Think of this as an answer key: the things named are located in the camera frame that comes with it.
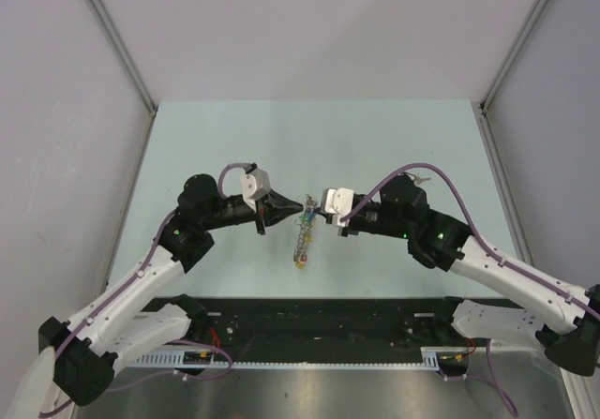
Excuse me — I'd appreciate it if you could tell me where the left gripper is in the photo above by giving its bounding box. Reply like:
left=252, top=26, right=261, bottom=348
left=202, top=187, right=302, bottom=233

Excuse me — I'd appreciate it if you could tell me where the blue tag key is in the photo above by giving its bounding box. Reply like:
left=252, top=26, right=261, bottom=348
left=304, top=209, right=318, bottom=223

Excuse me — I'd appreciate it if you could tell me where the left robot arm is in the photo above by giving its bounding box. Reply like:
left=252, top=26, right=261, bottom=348
left=38, top=167, right=303, bottom=406

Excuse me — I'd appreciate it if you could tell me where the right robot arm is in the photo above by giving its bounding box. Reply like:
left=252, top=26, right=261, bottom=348
left=322, top=174, right=599, bottom=377

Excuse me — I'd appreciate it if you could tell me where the black tag key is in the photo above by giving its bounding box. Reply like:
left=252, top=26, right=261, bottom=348
left=407, top=172, right=431, bottom=186

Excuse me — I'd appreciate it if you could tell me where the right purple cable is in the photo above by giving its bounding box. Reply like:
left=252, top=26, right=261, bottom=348
left=341, top=163, right=600, bottom=415

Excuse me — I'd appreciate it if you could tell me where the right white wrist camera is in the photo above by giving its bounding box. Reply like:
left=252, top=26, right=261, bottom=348
left=321, top=187, right=354, bottom=228

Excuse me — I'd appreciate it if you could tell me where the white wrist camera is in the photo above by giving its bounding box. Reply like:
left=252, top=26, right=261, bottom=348
left=321, top=187, right=354, bottom=228
left=240, top=163, right=271, bottom=213

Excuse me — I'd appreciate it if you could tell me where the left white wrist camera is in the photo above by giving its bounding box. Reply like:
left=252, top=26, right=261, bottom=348
left=240, top=163, right=271, bottom=213

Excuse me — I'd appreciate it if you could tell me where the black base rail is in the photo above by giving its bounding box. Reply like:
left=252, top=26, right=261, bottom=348
left=135, top=296, right=488, bottom=364

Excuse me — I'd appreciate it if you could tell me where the grey cable duct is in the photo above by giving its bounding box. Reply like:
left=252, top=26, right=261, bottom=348
left=126, top=349, right=444, bottom=371

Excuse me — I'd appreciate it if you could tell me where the left aluminium frame post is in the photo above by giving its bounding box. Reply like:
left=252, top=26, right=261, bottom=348
left=69, top=0, right=158, bottom=118

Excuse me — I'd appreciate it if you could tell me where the aluminium frame post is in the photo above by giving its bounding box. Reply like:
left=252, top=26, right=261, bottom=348
left=480, top=0, right=568, bottom=115
left=69, top=0, right=158, bottom=118

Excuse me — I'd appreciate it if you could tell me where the right aluminium frame post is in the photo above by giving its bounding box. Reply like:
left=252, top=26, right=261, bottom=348
left=480, top=0, right=568, bottom=115

